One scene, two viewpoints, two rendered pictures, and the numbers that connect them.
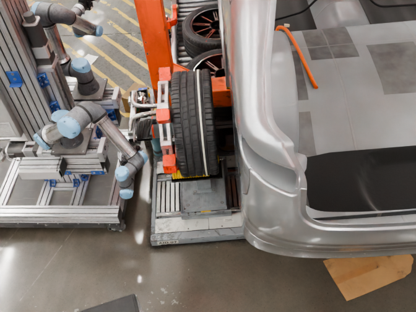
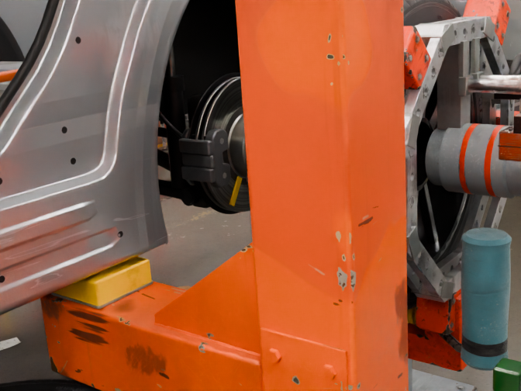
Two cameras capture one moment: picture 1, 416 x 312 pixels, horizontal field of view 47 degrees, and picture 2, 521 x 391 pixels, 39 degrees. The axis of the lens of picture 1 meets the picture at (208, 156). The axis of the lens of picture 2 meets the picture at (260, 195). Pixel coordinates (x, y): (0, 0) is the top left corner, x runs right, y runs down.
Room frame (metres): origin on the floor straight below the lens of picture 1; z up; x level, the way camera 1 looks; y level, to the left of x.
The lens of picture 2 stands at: (3.54, 0.76, 1.20)
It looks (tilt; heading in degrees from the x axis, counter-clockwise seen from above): 15 degrees down; 216
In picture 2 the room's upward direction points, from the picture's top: 4 degrees counter-clockwise
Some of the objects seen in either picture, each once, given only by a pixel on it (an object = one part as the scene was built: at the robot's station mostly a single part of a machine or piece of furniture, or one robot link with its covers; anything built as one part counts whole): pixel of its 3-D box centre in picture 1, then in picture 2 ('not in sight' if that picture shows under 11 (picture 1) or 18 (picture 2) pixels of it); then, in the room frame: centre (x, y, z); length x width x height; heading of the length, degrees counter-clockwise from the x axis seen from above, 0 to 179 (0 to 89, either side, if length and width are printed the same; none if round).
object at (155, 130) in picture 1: (157, 126); (488, 160); (2.13, 0.29, 0.85); 0.21 x 0.14 x 0.14; 88
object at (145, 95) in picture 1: (140, 103); not in sight; (2.74, 0.47, 0.51); 0.20 x 0.14 x 0.13; 5
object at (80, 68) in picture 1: (81, 69); not in sight; (2.62, 0.78, 0.98); 0.13 x 0.12 x 0.14; 68
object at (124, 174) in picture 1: (125, 174); not in sight; (1.68, 0.46, 0.95); 0.11 x 0.08 x 0.11; 142
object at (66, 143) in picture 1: (69, 134); not in sight; (2.12, 0.84, 0.87); 0.15 x 0.15 x 0.10
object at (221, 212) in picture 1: (204, 187); not in sight; (2.17, 0.05, 0.13); 0.50 x 0.36 x 0.10; 178
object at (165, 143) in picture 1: (169, 125); (453, 157); (2.12, 0.22, 0.85); 0.54 x 0.07 x 0.54; 178
